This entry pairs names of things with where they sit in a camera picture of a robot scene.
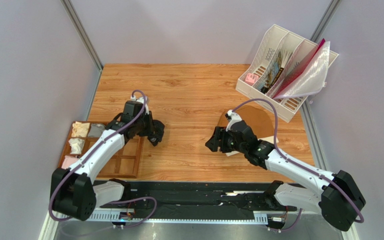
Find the black striped underwear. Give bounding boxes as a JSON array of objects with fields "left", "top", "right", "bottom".
[{"left": 147, "top": 120, "right": 165, "bottom": 147}]

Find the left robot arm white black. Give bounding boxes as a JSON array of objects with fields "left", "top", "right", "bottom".
[{"left": 48, "top": 94, "right": 165, "bottom": 222}]

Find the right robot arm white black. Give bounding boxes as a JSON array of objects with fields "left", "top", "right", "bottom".
[{"left": 205, "top": 110, "right": 366, "bottom": 232}]

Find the orange ribbed underwear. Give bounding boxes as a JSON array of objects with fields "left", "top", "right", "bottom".
[{"left": 217, "top": 105, "right": 275, "bottom": 157}]

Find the grey rolled underwear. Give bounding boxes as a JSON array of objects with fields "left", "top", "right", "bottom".
[{"left": 87, "top": 123, "right": 106, "bottom": 138}]

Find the cream rolled underwear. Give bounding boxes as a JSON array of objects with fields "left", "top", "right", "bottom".
[{"left": 71, "top": 121, "right": 90, "bottom": 138}]

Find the white rolled underwear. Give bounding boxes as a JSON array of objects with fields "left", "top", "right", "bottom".
[{"left": 68, "top": 138, "right": 85, "bottom": 155}]

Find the pink rolled underwear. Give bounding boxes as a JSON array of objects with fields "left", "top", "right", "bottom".
[{"left": 61, "top": 155, "right": 78, "bottom": 169}]

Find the wooden compartment tray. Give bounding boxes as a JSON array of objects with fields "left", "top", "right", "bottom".
[{"left": 58, "top": 121, "right": 145, "bottom": 179}]

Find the illustrated booklet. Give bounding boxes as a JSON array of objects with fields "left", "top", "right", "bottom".
[{"left": 254, "top": 49, "right": 293, "bottom": 94}]

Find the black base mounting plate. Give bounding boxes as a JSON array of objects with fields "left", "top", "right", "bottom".
[{"left": 93, "top": 180, "right": 302, "bottom": 221}]

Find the pink sticky note pad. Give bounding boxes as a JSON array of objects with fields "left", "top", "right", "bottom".
[{"left": 244, "top": 72, "right": 260, "bottom": 86}]

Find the red plastic folder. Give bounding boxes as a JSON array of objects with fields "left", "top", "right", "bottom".
[{"left": 267, "top": 38, "right": 330, "bottom": 99}]

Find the clear bubble plastic folder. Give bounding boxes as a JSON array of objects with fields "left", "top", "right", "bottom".
[{"left": 272, "top": 39, "right": 331, "bottom": 100}]

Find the white plastic file rack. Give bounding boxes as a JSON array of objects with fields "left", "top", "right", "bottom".
[{"left": 235, "top": 24, "right": 338, "bottom": 122}]

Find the left aluminium corner post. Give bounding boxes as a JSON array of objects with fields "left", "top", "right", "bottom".
[{"left": 60, "top": 0, "right": 104, "bottom": 72}]

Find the aluminium corner post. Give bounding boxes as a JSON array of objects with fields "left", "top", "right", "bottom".
[
  {"left": 60, "top": 0, "right": 104, "bottom": 72},
  {"left": 310, "top": 0, "right": 342, "bottom": 43}
]

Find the aluminium rail frame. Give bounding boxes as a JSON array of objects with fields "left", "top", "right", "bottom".
[{"left": 48, "top": 96, "right": 366, "bottom": 232}]

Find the right aluminium corner post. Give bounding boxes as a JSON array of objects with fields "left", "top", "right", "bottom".
[{"left": 310, "top": 0, "right": 342, "bottom": 43}]

